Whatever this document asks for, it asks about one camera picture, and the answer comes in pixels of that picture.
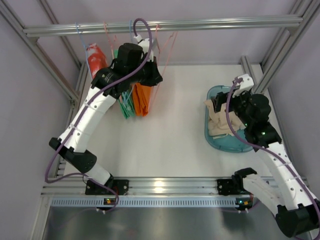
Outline orange trousers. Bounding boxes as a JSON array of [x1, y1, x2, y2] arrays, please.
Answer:
[[132, 83, 153, 117]]

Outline beige trousers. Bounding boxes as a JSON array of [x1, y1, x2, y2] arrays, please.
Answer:
[[204, 99, 245, 139]]

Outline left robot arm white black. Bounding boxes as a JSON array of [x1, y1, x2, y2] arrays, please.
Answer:
[[49, 38, 163, 187]]

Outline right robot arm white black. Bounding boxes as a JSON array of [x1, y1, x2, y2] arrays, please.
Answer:
[[208, 90, 320, 238]]

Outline green patterned trousers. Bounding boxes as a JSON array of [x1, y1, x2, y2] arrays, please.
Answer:
[[112, 48, 137, 120]]

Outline light pink hanger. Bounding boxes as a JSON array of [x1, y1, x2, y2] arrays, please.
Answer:
[[103, 22, 116, 59]]

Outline red white trousers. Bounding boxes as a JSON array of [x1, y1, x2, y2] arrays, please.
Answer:
[[86, 43, 108, 79]]

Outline light blue hanger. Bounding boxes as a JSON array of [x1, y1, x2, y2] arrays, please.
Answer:
[[75, 22, 92, 78]]

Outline teal plastic bin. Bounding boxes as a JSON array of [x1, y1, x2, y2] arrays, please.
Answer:
[[204, 85, 253, 153]]

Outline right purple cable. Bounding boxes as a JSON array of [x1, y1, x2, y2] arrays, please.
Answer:
[[226, 77, 320, 216]]

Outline purple cable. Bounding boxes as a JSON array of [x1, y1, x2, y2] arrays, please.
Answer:
[[226, 77, 320, 216], [44, 17, 154, 213]]

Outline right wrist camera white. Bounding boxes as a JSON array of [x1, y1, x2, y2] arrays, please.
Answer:
[[232, 73, 254, 98]]

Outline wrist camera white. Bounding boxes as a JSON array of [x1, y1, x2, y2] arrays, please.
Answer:
[[133, 34, 159, 62], [232, 73, 254, 98]]

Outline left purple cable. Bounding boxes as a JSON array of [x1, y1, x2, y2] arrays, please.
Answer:
[[44, 17, 154, 213]]

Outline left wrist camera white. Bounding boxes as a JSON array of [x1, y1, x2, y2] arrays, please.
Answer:
[[133, 34, 159, 62]]

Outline right aluminium frame post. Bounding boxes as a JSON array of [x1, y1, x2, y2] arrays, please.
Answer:
[[252, 0, 320, 94]]

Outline aluminium frame post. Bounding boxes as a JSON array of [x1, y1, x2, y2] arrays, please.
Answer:
[[252, 0, 320, 94], [0, 0, 79, 102]]

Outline aluminium hanging rail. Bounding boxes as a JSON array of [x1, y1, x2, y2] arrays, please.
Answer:
[[24, 14, 303, 38]]

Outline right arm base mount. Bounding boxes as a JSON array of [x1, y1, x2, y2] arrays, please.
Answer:
[[216, 179, 250, 196]]

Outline left aluminium frame post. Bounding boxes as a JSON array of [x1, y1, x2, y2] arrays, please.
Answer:
[[0, 0, 79, 102]]

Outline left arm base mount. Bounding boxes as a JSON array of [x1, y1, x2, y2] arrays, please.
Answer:
[[85, 179, 130, 196]]

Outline slotted cable duct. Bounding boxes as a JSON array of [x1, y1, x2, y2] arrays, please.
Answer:
[[51, 197, 252, 208]]

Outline aluminium front rail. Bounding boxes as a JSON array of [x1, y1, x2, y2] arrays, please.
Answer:
[[41, 177, 220, 197]]

